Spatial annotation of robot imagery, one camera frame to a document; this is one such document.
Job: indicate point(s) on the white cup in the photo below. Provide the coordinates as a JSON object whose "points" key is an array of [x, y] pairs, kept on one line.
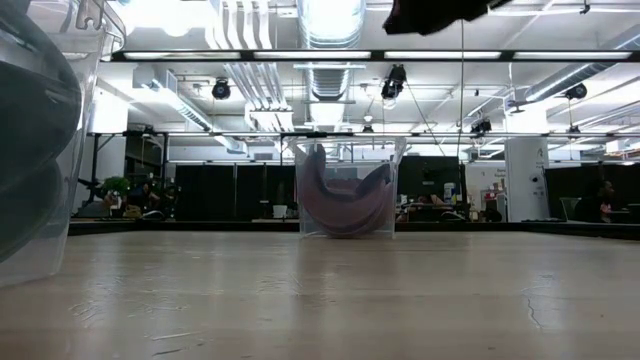
{"points": [[280, 212]]}

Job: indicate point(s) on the black aluminium table frame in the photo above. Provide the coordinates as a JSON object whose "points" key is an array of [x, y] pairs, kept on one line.
{"points": [[200, 226]]}

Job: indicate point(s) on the green office plant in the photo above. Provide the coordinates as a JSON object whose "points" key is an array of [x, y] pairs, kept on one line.
{"points": [[116, 186]]}

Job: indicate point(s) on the maroon cap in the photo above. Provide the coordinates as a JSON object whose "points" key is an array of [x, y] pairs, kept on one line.
{"points": [[314, 175], [350, 222], [357, 189]]}

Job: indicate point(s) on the silver ventilation duct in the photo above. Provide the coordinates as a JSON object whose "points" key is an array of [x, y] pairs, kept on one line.
{"points": [[330, 50]]}

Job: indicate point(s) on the black partition wall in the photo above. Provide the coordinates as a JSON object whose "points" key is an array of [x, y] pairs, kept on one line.
{"points": [[225, 192], [560, 180]]}

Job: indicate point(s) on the clear plastic storage bin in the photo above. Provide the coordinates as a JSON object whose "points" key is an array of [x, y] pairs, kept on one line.
{"points": [[50, 265], [350, 150]]}

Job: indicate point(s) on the black ceiling spotlight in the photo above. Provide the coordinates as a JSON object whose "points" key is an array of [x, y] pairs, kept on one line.
{"points": [[576, 91], [221, 89], [481, 125], [393, 82]]}

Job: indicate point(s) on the black overhead light beam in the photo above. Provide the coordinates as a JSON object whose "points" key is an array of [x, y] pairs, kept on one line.
{"points": [[377, 55]]}

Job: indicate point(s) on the person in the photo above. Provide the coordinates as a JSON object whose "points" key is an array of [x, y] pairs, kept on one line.
{"points": [[145, 197], [605, 200]]}

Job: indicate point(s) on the black horizontal frame bar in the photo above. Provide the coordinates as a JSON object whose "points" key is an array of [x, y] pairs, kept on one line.
{"points": [[300, 135]]}

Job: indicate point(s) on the dark green cap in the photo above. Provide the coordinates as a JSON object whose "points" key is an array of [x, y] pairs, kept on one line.
{"points": [[25, 210], [35, 125]]}

